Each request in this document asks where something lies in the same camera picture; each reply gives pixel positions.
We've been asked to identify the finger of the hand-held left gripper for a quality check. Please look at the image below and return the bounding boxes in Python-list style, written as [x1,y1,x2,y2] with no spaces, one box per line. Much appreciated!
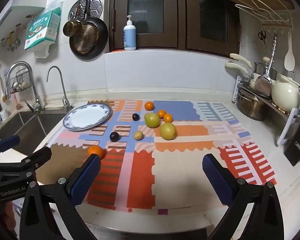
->
[0,135,20,165]
[0,146,52,180]

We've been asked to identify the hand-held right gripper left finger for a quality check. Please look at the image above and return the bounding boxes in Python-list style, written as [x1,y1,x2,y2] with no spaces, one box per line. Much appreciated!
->
[19,153,102,240]

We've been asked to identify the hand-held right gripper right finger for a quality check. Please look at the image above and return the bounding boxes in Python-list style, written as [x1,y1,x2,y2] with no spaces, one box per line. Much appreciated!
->
[202,153,285,240]

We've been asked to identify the blue rimmed white plate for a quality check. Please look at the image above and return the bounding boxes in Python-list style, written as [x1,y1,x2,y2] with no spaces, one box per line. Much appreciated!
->
[63,103,113,131]

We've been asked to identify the large yellow pear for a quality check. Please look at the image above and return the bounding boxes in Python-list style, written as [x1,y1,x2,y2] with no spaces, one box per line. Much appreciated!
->
[159,122,177,140]

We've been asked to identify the yellow-green pear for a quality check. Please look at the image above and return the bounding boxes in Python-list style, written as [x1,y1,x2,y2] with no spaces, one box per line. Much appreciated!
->
[144,113,161,129]

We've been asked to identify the person's left hand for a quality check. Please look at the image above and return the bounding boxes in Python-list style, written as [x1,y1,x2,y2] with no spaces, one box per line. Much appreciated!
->
[0,201,17,233]

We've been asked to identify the yellow dish brush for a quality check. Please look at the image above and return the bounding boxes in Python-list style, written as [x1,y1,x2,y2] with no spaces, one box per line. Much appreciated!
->
[0,76,7,103]

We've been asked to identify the colourful patterned mat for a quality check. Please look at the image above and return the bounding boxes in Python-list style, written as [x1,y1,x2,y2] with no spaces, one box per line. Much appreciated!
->
[36,100,277,210]

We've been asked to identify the large steel kitchen faucet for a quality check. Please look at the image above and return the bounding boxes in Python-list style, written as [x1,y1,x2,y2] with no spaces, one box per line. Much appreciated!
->
[5,61,44,113]

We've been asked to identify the steel cooking pot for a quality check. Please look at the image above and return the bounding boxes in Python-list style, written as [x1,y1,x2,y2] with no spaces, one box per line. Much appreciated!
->
[237,89,267,121]

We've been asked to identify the white cutting board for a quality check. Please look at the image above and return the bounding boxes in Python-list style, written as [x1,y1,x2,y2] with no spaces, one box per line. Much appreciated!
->
[276,107,300,147]

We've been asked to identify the slim steel faucet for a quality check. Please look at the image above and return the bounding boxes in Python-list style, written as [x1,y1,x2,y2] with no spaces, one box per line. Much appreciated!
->
[46,66,72,111]

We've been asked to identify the black knife block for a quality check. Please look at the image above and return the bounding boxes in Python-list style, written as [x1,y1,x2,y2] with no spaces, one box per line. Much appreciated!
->
[284,106,300,167]

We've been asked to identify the metal dish rack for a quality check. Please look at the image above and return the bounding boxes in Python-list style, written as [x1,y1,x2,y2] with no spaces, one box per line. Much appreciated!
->
[232,76,293,117]

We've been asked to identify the metal strainer ladle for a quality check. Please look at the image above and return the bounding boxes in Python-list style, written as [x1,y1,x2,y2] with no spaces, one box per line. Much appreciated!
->
[254,33,278,98]

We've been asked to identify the cream kettle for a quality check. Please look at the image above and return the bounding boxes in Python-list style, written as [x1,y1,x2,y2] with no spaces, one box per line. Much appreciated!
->
[271,74,300,114]

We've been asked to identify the teal tissue box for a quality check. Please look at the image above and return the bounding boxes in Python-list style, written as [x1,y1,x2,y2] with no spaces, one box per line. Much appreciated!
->
[24,6,62,51]

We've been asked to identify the golden colander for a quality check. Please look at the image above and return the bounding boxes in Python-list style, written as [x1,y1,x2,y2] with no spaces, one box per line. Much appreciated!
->
[72,24,100,55]

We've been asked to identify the small brass pot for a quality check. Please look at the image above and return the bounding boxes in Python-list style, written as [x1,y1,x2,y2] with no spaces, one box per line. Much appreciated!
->
[63,4,83,38]

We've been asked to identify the black frying pan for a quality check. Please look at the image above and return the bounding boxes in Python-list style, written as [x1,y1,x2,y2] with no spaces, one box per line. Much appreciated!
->
[69,0,109,61]

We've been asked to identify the white rice spoon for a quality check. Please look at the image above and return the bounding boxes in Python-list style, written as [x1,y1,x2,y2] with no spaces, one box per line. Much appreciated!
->
[284,31,296,72]

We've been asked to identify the white pump soap bottle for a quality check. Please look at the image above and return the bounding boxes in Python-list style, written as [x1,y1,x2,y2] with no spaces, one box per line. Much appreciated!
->
[123,15,137,51]

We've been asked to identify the black kitchen scissors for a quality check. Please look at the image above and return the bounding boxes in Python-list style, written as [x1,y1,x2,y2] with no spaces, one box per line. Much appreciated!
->
[258,29,267,48]

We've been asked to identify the round metal steamer rack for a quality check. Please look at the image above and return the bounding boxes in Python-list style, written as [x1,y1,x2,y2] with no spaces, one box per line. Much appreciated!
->
[68,0,104,22]

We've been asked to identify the dark wooden window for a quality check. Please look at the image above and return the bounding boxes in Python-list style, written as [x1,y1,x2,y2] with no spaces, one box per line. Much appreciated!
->
[108,0,181,53]
[184,0,241,57]

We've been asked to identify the wire sink basket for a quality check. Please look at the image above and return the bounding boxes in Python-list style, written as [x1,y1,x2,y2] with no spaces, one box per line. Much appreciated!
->
[9,70,32,92]

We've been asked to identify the wall hook rail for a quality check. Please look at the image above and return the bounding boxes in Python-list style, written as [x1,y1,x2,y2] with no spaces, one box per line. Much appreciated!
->
[0,15,33,53]

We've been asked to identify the cream handled saucepan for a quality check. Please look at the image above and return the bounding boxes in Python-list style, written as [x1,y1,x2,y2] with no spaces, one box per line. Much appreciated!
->
[224,62,251,75]
[229,53,260,89]

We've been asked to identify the wooden hook rail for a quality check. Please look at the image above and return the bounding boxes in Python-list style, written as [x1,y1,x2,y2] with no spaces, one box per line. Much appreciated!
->
[261,21,293,34]

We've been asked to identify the white wire rack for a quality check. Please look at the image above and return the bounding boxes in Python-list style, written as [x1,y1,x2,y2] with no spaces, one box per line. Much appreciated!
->
[234,0,290,23]

